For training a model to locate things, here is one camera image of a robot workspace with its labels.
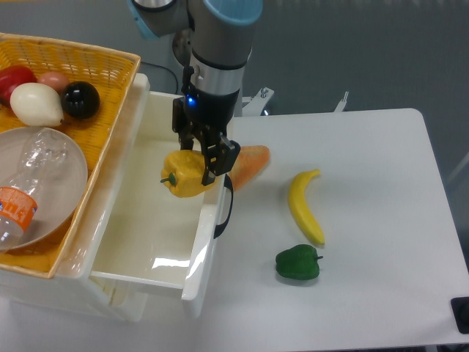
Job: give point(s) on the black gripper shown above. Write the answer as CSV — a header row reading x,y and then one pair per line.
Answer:
x,y
207,125

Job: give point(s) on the yellow bell pepper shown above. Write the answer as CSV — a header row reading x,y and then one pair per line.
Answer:
x,y
182,173

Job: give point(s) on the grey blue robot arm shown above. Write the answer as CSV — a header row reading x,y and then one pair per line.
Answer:
x,y
221,39

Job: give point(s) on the open white upper drawer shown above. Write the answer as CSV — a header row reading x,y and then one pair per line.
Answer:
x,y
162,244

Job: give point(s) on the green bell pepper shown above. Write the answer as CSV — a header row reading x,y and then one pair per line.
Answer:
x,y
300,263

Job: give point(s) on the yellow wicker basket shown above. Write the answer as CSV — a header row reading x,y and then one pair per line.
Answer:
x,y
112,72

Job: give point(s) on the yellow banana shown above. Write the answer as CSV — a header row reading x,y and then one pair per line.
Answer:
x,y
299,208

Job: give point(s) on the black round fruit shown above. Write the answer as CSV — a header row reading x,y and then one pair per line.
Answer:
x,y
80,100

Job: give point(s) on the pink peach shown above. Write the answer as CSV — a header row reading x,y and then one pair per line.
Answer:
x,y
55,80

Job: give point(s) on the white pear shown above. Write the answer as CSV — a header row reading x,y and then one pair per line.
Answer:
x,y
37,105

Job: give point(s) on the clear plastic bottle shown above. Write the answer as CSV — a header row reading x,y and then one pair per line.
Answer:
x,y
42,156

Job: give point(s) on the red apple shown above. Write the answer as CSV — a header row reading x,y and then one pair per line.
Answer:
x,y
12,77

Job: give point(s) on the black object at table edge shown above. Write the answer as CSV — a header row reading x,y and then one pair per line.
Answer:
x,y
460,309

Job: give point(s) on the black drawer handle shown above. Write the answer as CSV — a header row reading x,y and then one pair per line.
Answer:
x,y
219,228

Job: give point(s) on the white table bracket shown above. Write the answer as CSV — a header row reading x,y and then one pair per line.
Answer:
x,y
255,105

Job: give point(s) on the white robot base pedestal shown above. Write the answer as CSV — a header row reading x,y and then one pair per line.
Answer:
x,y
179,47

